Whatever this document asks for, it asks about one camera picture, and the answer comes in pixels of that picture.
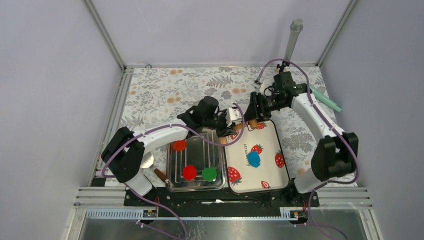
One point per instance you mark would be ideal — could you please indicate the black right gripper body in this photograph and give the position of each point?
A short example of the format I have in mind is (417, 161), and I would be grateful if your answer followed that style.
(271, 103)

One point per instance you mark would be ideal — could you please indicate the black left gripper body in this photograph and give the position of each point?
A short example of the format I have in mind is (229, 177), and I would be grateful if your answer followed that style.
(220, 123)

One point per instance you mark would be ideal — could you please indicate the wooden double-ended dough roller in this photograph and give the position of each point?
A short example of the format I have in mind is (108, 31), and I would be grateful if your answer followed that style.
(253, 124)

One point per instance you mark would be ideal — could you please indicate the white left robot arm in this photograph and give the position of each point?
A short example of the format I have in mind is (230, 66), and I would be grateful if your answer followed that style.
(124, 153)

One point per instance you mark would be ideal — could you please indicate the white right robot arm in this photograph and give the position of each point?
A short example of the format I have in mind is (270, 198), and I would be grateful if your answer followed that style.
(336, 151)

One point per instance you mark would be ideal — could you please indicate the blue dough piece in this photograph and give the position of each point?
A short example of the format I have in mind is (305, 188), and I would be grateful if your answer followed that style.
(253, 159)

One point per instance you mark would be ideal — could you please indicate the orange dough disc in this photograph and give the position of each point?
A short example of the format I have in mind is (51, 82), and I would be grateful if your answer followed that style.
(179, 145)

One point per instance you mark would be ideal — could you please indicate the green dough disc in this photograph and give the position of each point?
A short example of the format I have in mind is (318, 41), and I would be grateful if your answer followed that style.
(209, 174)

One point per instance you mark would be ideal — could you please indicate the red dough disc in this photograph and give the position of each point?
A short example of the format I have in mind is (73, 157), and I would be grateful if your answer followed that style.
(189, 172)

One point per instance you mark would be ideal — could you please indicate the white strawberry print tray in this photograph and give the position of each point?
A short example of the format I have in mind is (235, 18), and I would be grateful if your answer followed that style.
(271, 175)

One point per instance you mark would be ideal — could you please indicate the stainless steel baking tray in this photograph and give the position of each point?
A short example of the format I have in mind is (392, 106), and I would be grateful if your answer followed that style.
(200, 154)

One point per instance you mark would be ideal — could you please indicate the mint green handheld tool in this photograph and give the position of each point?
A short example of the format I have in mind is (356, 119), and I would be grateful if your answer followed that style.
(324, 99)

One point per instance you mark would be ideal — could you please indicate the silver microphone on stand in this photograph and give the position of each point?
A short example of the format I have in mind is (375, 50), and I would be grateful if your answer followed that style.
(296, 27)

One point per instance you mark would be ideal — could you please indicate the floral table mat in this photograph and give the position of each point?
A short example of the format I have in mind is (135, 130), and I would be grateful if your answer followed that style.
(156, 96)

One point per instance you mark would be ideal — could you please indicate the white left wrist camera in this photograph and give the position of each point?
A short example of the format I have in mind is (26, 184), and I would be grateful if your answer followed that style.
(233, 115)

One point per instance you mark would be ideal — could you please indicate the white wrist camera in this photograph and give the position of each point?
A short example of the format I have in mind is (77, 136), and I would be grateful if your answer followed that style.
(261, 86)
(233, 115)

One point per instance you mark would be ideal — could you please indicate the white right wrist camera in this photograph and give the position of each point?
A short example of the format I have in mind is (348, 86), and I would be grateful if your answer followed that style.
(261, 86)

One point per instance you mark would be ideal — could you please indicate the metal spatula wooden handle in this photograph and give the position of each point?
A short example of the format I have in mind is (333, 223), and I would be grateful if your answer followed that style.
(147, 162)

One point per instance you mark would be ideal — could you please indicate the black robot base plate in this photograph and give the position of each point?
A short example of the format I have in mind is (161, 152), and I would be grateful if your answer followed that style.
(221, 203)

